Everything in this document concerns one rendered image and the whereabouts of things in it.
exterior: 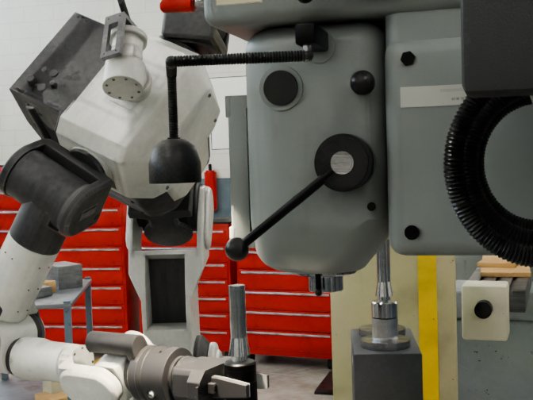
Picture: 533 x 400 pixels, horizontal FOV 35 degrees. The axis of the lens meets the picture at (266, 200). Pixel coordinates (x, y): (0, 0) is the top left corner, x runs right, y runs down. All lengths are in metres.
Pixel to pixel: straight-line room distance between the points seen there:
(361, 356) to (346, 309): 1.42
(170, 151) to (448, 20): 0.40
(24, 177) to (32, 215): 0.06
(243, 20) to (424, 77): 0.24
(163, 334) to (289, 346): 4.17
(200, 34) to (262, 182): 0.53
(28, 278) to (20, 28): 10.49
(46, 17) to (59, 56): 10.16
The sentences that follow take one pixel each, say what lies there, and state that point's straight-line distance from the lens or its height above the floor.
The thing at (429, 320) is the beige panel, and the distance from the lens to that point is 2.92.
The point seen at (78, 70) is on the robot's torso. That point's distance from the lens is 1.56.
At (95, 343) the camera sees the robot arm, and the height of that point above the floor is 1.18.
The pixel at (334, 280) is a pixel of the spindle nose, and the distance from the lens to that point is 1.16.
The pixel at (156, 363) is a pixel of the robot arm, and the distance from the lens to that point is 1.32.
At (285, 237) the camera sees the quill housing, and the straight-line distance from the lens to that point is 1.09.
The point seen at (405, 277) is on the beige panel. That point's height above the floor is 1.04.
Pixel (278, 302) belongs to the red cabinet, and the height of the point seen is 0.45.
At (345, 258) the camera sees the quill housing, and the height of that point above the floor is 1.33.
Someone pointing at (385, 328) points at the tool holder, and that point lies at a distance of 1.57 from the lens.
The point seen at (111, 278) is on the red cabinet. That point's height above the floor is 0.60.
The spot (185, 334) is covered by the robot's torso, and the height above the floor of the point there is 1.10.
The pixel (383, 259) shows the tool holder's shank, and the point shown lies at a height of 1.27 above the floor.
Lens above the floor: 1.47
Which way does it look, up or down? 3 degrees down
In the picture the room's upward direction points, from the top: 2 degrees counter-clockwise
